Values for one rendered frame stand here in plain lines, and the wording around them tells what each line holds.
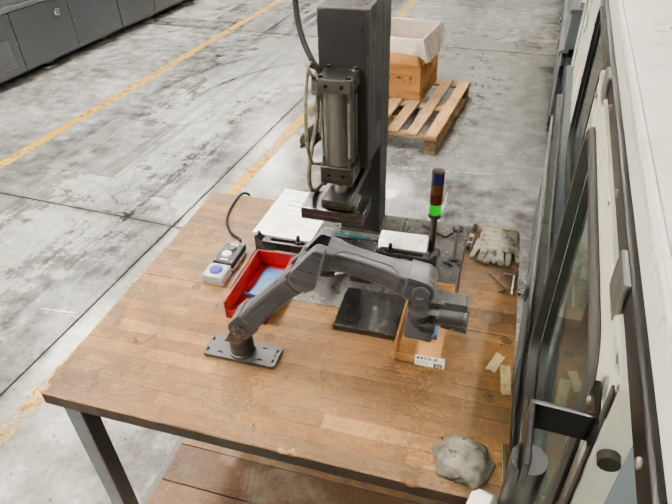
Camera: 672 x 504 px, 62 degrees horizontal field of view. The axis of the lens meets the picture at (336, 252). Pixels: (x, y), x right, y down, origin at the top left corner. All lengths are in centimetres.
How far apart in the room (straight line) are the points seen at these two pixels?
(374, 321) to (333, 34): 74
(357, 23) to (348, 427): 94
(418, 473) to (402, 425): 12
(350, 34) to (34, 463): 204
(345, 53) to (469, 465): 99
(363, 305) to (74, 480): 144
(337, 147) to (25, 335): 219
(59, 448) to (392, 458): 169
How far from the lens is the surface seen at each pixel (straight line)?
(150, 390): 149
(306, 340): 152
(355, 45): 146
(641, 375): 51
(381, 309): 157
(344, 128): 145
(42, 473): 263
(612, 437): 59
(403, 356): 146
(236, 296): 165
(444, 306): 122
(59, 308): 333
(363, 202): 160
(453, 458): 129
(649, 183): 68
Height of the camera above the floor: 199
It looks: 37 degrees down
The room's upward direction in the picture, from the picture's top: 2 degrees counter-clockwise
